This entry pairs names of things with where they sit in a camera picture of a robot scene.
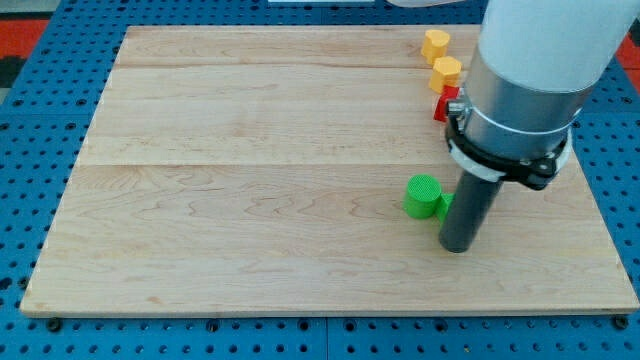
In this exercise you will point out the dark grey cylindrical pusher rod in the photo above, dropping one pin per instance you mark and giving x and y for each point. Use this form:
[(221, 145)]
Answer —
[(472, 201)]

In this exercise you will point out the black clamp ring mount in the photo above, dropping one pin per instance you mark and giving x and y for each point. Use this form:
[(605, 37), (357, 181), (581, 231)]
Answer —
[(501, 155)]

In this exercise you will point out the green cylinder block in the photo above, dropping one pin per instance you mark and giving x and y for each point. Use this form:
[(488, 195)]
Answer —
[(422, 196)]

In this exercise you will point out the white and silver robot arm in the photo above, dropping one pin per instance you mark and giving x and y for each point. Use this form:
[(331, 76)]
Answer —
[(534, 66)]

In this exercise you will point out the light wooden board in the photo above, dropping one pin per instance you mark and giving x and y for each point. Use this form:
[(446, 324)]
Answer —
[(253, 171)]

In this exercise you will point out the red block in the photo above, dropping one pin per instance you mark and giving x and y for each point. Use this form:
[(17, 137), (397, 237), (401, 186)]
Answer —
[(448, 93)]

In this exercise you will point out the yellow hexagon block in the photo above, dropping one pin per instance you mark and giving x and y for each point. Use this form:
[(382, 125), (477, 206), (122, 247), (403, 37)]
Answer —
[(445, 72)]

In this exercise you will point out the yellow heart block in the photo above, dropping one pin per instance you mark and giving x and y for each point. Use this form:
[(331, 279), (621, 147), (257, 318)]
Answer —
[(435, 45)]

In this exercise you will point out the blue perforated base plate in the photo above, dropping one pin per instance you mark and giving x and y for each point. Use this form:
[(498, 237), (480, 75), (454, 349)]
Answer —
[(44, 118)]

